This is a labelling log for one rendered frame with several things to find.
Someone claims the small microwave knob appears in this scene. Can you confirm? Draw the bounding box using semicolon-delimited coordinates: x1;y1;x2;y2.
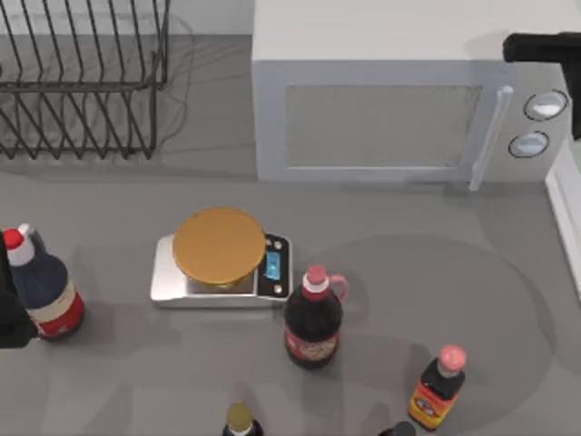
507;131;551;159

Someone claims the black wire dish rack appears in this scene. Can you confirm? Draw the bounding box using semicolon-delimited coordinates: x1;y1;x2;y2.
0;0;172;161

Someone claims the dark bottle with pink handle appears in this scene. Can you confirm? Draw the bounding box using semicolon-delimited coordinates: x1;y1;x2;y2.
283;264;350;371

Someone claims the dark bottle red cap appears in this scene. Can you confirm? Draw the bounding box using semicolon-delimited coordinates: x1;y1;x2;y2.
2;223;86;342

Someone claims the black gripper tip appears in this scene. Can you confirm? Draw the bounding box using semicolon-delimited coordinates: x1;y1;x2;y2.
0;234;40;352

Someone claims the pale microwave oven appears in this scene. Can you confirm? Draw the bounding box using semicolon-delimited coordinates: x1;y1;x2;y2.
251;0;574;192

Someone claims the small dark bottle orange label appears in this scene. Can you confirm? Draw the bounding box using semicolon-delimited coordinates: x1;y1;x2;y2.
407;343;468;432

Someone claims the dark bottle gold cap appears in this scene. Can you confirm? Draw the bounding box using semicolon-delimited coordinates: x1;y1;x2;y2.
220;401;265;436

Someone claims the pale microwave door handle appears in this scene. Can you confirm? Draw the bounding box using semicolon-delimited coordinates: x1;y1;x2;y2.
468;84;515;192

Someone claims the large microwave knob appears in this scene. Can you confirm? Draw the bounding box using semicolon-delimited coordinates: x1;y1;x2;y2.
523;89;570;122

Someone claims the silver kitchen scale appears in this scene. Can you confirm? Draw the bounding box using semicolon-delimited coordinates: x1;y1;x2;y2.
150;206;293;311

